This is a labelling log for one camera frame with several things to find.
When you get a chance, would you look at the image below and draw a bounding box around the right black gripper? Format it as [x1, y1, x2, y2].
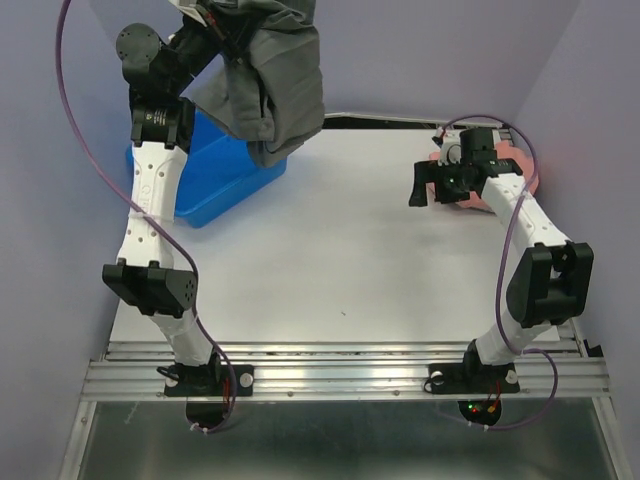
[407, 157, 473, 206]

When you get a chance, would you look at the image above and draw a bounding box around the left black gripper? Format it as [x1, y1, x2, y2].
[164, 0, 264, 96]

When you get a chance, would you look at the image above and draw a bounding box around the grey skirt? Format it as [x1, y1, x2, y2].
[191, 1, 325, 168]

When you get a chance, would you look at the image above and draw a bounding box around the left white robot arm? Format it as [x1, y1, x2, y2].
[102, 17, 223, 396]

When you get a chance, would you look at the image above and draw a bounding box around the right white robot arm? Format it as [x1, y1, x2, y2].
[408, 127, 594, 393]

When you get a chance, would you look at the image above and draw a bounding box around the pink folded skirt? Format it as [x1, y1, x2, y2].
[456, 140, 539, 214]

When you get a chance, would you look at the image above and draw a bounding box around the blue plastic bin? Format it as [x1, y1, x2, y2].
[126, 106, 287, 238]

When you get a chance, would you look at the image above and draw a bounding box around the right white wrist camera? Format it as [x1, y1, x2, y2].
[437, 134, 462, 166]

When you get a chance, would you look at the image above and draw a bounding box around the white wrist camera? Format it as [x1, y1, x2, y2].
[169, 0, 208, 26]
[437, 134, 462, 166]

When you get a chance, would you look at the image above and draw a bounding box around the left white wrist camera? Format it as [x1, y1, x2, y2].
[169, 0, 208, 26]

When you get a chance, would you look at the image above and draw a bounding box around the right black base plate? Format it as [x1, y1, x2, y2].
[423, 363, 520, 396]

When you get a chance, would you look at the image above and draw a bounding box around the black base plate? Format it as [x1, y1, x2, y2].
[423, 363, 520, 396]
[156, 364, 254, 397]

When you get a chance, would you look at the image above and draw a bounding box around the aluminium rail frame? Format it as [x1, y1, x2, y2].
[61, 123, 632, 479]

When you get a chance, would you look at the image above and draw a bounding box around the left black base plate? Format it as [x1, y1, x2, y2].
[156, 364, 254, 397]

